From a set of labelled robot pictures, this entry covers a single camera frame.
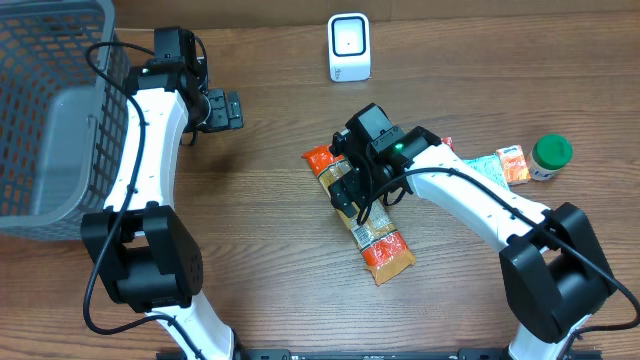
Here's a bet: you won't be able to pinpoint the orange spaghetti package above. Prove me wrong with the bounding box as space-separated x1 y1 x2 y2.
302 145 416 286

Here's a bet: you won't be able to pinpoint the teal Kleenex tissue pack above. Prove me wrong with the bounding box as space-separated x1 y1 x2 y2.
463 154 509 190

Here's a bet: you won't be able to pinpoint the small orange tissue pack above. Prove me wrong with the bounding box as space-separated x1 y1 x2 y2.
496 145 531 185

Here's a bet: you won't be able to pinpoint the green lid white jar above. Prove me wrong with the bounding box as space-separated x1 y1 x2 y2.
527 134 573 181

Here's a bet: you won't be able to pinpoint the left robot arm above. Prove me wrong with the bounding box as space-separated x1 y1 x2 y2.
80 27 249 359

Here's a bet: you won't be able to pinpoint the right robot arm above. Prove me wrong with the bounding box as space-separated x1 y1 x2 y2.
329 103 616 359

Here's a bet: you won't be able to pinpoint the white barcode scanner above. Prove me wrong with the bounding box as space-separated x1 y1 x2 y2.
327 12 372 82

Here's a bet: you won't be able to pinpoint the grey plastic mesh basket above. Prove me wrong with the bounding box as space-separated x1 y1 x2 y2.
1 1 130 241

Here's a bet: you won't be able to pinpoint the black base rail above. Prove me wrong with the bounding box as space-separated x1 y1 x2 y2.
155 347 604 360

